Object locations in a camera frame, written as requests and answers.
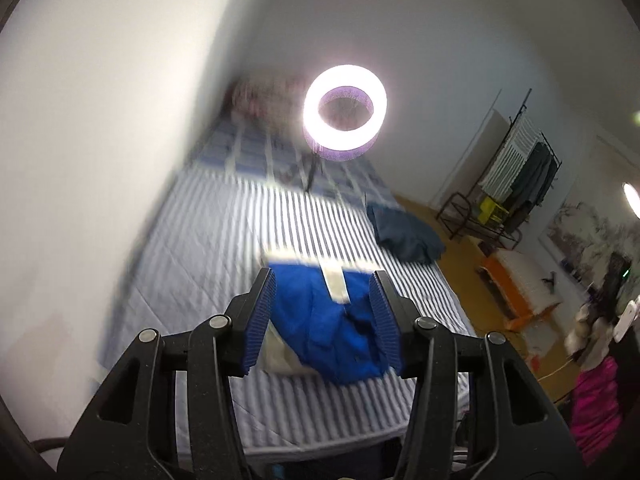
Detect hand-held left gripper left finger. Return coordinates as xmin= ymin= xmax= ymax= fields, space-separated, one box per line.
xmin=57 ymin=266 xmax=278 ymax=480

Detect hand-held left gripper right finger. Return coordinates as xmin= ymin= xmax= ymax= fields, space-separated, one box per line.
xmin=369 ymin=270 xmax=586 ymax=480

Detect beige and blue jacket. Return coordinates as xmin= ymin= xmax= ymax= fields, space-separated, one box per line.
xmin=262 ymin=247 xmax=396 ymax=386

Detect dark blue clothes pile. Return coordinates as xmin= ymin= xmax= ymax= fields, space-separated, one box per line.
xmin=366 ymin=202 xmax=446 ymax=263

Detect black metal clothes rack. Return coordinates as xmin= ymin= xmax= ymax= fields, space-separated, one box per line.
xmin=436 ymin=89 xmax=563 ymax=251

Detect blue striped blanket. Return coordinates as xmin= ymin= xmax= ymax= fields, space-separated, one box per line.
xmin=102 ymin=167 xmax=478 ymax=456

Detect orange and white bench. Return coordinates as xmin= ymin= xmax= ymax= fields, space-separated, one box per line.
xmin=477 ymin=249 xmax=566 ymax=331

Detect yellow box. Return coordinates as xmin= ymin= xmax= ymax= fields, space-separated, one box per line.
xmin=477 ymin=196 xmax=503 ymax=226

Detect black tripod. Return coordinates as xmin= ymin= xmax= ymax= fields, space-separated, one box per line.
xmin=280 ymin=155 xmax=326 ymax=193

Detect blue checked bed sheet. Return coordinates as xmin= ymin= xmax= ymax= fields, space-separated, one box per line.
xmin=197 ymin=115 xmax=401 ymax=206

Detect white leaning board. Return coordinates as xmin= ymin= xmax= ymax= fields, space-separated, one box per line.
xmin=431 ymin=107 xmax=511 ymax=208

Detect white cloth pile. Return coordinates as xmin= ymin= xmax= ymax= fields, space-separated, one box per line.
xmin=565 ymin=305 xmax=621 ymax=371

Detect white striped towel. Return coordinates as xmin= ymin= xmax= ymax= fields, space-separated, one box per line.
xmin=480 ymin=115 xmax=543 ymax=196

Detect dark hanging garments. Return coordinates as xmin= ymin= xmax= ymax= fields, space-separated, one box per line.
xmin=507 ymin=142 xmax=558 ymax=221

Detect pink garment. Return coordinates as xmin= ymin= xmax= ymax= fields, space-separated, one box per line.
xmin=570 ymin=357 xmax=623 ymax=466

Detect black box device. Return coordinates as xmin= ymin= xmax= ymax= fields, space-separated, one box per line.
xmin=590 ymin=252 xmax=633 ymax=321

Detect rolled floral quilt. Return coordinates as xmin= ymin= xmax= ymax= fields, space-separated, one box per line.
xmin=231 ymin=72 xmax=313 ymax=121

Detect oval white lamp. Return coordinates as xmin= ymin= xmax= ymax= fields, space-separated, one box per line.
xmin=622 ymin=182 xmax=640 ymax=218

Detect wall poster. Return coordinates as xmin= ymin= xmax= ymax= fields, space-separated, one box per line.
xmin=542 ymin=200 xmax=640 ymax=281

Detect white ring light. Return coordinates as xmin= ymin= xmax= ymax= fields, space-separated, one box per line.
xmin=302 ymin=64 xmax=388 ymax=163

